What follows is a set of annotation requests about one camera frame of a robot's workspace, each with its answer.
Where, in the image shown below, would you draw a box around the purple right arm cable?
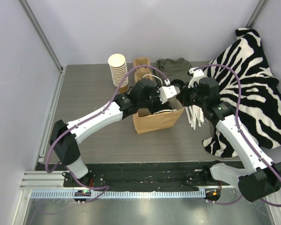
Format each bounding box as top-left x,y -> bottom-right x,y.
189,64 -> 281,208

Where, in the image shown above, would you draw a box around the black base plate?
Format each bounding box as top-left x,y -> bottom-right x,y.
62,162 -> 223,192

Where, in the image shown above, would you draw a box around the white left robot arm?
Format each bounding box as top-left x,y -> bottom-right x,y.
49,78 -> 177,187

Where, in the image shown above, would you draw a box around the white wrapped straws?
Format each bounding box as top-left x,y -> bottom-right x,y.
185,105 -> 207,130

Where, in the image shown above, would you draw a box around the stack of black lids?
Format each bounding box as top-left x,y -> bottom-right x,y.
171,79 -> 185,91

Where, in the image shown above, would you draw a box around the stack of white paper cups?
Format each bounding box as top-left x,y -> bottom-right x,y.
108,53 -> 128,93

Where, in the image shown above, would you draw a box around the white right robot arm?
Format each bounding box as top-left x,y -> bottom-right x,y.
174,77 -> 281,202

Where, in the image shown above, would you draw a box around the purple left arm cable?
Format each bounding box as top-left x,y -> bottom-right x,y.
44,65 -> 171,204

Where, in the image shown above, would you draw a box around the zebra print blanket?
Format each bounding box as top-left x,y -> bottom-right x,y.
203,28 -> 281,149

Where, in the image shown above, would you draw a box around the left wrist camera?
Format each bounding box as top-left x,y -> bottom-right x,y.
158,79 -> 180,104

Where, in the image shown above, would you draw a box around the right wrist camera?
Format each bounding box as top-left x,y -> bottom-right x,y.
187,67 -> 205,88

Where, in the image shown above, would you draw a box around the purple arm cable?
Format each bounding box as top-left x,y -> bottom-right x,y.
44,65 -> 171,204
189,64 -> 281,208

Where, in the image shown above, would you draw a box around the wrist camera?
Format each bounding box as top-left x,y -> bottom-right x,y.
158,79 -> 180,104
187,67 -> 205,88

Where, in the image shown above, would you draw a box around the olive green cloth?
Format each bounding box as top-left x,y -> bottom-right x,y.
155,58 -> 192,82

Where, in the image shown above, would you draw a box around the white cable duct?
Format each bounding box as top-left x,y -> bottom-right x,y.
30,189 -> 206,199

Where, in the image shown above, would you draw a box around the stack of pulp cup carriers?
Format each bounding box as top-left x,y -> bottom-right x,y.
133,57 -> 153,83

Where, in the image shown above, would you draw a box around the brown paper bag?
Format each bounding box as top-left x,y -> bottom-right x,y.
133,97 -> 184,135

